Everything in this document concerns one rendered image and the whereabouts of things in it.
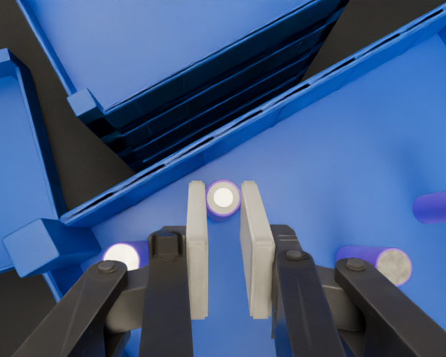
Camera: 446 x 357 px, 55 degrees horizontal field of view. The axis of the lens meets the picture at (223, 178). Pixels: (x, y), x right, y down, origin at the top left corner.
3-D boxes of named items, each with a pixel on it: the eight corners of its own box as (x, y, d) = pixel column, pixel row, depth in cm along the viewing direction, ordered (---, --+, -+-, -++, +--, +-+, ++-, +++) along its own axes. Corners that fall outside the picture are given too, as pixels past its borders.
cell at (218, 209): (213, 227, 26) (216, 224, 20) (199, 201, 27) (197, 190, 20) (238, 212, 27) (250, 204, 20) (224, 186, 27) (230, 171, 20)
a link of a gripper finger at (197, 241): (207, 321, 15) (186, 321, 15) (204, 236, 22) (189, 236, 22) (208, 243, 14) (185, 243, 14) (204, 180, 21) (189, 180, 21)
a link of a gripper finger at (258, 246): (253, 242, 14) (275, 243, 14) (241, 180, 21) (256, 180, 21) (250, 320, 15) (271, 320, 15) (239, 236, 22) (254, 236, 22)
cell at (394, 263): (367, 260, 20) (328, 254, 27) (388, 295, 20) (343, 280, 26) (399, 240, 20) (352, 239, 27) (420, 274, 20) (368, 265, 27)
